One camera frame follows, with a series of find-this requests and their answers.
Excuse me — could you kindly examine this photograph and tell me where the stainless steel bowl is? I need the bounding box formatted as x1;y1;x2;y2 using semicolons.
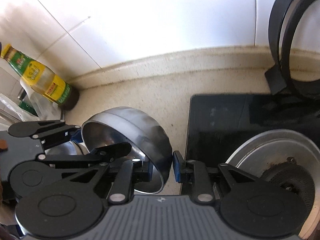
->
45;141;89;155
81;106;172;194

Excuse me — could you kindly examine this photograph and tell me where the yellow cap sauce bottle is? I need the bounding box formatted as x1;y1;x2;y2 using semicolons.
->
1;44;80;111

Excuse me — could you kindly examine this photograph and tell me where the clear plastic bag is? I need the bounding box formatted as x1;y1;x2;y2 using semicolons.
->
1;79;61;121

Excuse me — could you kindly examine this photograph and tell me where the black glass cooktop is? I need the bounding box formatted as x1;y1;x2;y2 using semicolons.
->
185;94;319;168

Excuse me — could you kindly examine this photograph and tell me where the silver stove burner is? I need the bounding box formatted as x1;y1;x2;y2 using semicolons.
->
224;128;320;221

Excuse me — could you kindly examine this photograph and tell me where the black stove pot support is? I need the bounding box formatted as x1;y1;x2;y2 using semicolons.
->
265;0;319;100

